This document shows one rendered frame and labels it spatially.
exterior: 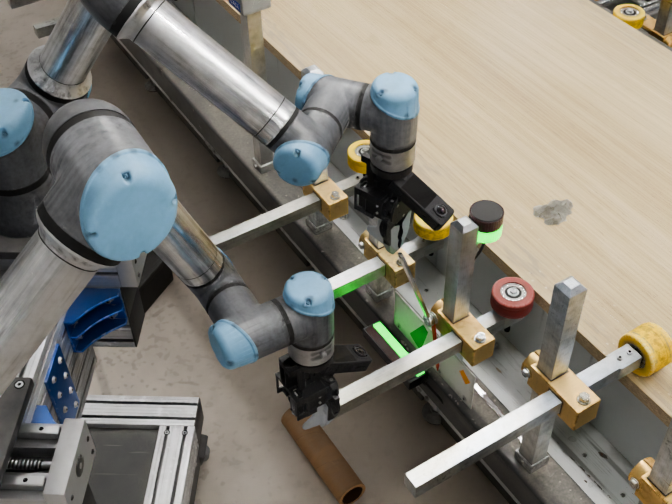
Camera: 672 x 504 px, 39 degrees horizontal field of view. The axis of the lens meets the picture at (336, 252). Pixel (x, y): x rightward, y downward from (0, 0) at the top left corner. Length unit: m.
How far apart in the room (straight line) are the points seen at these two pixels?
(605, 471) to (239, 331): 0.85
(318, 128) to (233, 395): 1.47
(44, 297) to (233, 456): 1.56
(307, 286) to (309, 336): 0.08
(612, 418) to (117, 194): 1.17
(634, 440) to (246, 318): 0.84
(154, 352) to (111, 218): 1.85
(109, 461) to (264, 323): 1.12
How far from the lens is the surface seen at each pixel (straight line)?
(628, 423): 1.90
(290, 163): 1.39
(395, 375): 1.71
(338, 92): 1.49
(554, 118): 2.22
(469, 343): 1.75
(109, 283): 1.84
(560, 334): 1.50
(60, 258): 1.13
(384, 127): 1.49
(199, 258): 1.41
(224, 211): 3.31
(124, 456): 2.45
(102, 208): 1.07
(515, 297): 1.79
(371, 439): 2.66
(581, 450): 1.95
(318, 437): 2.57
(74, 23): 1.63
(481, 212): 1.64
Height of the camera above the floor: 2.21
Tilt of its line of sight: 45 degrees down
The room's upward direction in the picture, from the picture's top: 2 degrees counter-clockwise
